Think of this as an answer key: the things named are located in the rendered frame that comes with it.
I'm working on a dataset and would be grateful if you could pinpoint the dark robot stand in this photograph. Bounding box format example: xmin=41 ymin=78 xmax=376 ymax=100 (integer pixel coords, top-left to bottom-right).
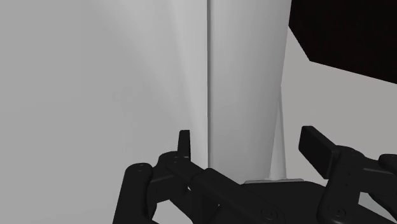
xmin=288 ymin=0 xmax=397 ymax=85

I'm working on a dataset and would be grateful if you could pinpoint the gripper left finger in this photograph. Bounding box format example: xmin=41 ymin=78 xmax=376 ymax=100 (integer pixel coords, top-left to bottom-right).
xmin=112 ymin=130 xmax=285 ymax=224

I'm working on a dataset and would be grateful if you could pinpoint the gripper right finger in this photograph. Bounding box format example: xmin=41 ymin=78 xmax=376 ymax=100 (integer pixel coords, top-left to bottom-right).
xmin=298 ymin=125 xmax=397 ymax=224

